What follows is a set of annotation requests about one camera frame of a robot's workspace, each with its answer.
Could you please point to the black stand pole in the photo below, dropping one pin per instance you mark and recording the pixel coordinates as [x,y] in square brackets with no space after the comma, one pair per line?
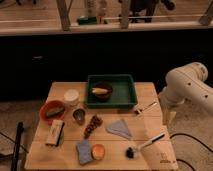
[16,149]

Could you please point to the grey-blue towel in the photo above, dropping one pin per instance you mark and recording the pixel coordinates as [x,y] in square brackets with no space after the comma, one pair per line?
[119,128]

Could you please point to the small grey metal cup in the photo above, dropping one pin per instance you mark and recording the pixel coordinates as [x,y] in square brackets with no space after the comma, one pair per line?
[79,116]

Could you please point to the blue sponge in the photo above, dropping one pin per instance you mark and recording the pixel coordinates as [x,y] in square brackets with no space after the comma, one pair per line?
[84,152]

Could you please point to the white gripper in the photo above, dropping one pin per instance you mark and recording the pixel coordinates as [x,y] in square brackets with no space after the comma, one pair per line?
[168,116]

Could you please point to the orange round fruit toy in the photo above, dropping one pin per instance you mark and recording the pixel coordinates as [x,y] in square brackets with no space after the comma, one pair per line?
[98,151]

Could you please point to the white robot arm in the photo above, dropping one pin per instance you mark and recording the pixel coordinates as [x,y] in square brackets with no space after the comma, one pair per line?
[185,82]

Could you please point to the black-headed dish brush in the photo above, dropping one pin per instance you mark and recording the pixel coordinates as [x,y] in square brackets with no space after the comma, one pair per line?
[131,152]

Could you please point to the orange plastic bowl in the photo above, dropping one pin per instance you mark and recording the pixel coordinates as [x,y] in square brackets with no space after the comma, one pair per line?
[47,107]

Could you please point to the green plastic tray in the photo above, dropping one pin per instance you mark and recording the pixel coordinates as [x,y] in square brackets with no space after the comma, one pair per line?
[123,91]

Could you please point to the green object in bowl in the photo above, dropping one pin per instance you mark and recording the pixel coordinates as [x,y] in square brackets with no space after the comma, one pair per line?
[55,111]

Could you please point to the brown grape bunch toy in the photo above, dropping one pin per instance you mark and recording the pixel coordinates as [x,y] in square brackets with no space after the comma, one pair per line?
[93,124]

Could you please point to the whiteboard eraser block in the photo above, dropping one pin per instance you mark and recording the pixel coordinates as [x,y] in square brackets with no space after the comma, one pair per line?
[55,133]

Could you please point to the dark brown bowl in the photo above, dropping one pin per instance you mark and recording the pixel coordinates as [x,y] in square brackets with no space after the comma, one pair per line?
[104,85]

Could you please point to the yellow corn cob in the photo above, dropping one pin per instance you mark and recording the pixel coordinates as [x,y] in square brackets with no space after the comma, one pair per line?
[99,91]

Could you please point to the white paper cup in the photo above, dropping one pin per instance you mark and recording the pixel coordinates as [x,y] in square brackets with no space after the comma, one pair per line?
[71,97]

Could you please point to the green box on shelf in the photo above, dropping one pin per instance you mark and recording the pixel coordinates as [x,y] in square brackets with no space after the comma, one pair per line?
[90,21]

